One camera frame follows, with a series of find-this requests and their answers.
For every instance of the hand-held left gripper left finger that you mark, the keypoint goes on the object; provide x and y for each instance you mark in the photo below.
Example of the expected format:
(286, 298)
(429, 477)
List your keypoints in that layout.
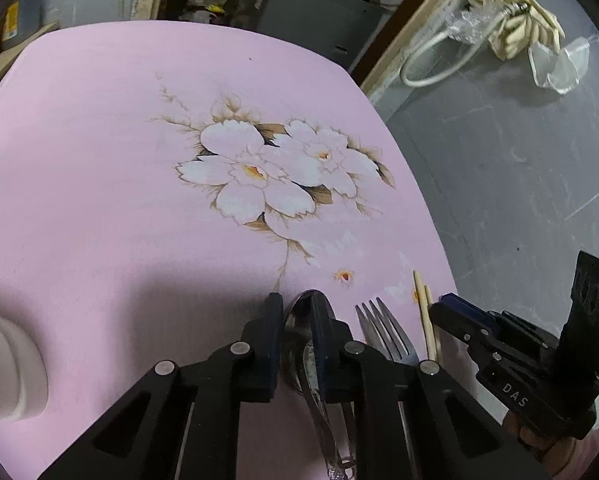
(274, 350)

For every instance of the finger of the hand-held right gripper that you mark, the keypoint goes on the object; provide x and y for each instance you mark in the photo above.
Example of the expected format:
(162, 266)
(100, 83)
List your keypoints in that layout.
(474, 312)
(459, 325)

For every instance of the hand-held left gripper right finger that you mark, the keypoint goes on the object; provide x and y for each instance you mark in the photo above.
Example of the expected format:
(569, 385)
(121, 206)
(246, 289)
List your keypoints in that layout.
(322, 360)

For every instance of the metal spoon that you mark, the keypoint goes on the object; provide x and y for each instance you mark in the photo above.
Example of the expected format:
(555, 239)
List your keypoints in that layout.
(298, 325)

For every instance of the wooden chopstick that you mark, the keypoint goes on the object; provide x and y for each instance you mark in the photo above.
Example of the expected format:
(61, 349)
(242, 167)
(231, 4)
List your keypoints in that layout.
(427, 296)
(422, 320)

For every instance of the white utensil holder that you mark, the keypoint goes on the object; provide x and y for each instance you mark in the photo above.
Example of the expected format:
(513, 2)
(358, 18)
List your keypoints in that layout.
(4, 360)

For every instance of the person's right hand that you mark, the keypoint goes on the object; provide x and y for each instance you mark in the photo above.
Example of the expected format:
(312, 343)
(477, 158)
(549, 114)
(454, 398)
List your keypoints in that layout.
(539, 452)

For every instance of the metal fork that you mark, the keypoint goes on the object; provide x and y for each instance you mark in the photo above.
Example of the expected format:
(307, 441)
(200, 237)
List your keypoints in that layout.
(387, 335)

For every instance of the person's pink garment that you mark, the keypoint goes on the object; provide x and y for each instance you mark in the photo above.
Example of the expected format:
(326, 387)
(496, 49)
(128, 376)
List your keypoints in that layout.
(597, 447)

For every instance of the pink floral tablecloth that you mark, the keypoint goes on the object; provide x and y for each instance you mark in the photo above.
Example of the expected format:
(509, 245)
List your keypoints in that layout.
(104, 160)

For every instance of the clear plastic bag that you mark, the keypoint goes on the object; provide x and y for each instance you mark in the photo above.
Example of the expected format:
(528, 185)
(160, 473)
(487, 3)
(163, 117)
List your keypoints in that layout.
(559, 67)

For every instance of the crumpled plastic wrap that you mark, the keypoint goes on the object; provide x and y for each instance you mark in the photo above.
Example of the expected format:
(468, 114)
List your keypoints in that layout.
(464, 25)

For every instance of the cream cloth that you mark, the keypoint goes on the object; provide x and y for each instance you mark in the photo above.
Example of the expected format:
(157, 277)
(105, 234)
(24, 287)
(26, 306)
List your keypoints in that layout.
(524, 20)

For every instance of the grey washing machine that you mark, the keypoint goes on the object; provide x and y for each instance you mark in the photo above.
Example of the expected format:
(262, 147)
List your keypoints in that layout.
(309, 25)

